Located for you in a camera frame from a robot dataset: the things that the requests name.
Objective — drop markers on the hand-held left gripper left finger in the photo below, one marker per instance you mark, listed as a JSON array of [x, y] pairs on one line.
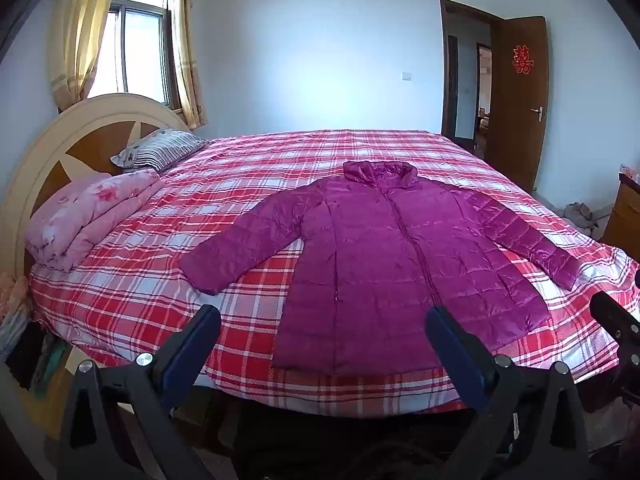
[[187, 355]]

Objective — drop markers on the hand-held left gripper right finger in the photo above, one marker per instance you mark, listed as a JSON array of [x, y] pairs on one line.
[[457, 355]]

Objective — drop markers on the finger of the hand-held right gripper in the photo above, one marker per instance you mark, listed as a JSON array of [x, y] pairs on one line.
[[617, 322]]

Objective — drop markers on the purple down jacket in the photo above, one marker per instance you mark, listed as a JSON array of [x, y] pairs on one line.
[[380, 260]]

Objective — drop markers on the pile of mixed clothes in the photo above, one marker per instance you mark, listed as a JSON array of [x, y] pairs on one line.
[[20, 330]]

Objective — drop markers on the bed with red plaid sheet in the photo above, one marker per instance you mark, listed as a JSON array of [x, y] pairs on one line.
[[150, 285]]

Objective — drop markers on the wooden nightstand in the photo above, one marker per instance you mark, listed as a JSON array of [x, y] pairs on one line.
[[625, 220]]

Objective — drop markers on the grey cloth pile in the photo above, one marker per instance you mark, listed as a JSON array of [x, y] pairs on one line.
[[582, 215]]

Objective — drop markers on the folded pink floral quilt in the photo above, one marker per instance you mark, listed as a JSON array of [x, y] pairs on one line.
[[85, 215]]

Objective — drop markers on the striped pillow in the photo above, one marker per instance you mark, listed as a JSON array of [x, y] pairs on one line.
[[155, 150]]

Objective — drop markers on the brown wooden door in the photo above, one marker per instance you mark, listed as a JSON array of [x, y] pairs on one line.
[[517, 130]]

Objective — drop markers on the cream and brown headboard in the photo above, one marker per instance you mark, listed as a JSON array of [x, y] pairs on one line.
[[30, 170]]

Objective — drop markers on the red paper door decoration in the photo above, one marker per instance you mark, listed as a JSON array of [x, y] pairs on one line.
[[522, 59]]

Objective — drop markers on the yellow curtain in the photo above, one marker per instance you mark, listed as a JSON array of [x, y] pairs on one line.
[[189, 60], [82, 25]]

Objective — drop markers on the window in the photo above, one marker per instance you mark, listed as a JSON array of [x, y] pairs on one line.
[[140, 45]]

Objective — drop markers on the dark wooden door frame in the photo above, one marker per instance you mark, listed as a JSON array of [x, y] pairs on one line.
[[444, 70]]

